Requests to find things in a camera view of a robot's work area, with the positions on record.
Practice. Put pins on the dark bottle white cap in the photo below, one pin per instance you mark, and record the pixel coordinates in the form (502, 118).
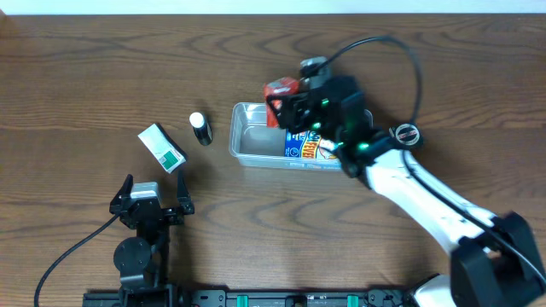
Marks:
(201, 128)

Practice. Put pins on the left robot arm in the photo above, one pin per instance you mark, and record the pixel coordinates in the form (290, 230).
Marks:
(142, 259)

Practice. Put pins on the red orange small box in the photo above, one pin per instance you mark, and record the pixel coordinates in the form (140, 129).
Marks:
(285, 86)

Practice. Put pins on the blue KoolFever box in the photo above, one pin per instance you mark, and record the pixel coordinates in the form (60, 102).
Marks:
(309, 145)

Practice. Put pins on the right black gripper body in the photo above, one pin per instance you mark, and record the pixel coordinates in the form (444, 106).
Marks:
(299, 107)

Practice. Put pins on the clear plastic container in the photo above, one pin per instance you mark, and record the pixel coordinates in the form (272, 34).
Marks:
(256, 145)

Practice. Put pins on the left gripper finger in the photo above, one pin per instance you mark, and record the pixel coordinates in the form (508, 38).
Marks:
(124, 191)
(183, 196)

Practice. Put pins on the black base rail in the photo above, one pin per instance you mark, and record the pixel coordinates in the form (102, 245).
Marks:
(256, 299)

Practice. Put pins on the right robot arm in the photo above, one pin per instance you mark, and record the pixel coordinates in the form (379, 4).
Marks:
(494, 261)

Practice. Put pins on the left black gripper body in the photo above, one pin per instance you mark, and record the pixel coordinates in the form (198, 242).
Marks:
(171, 211)

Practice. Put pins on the white green Panadol box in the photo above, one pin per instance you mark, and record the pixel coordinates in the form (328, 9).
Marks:
(162, 148)

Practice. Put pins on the green round-label box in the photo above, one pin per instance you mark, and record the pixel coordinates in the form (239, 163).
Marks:
(406, 136)

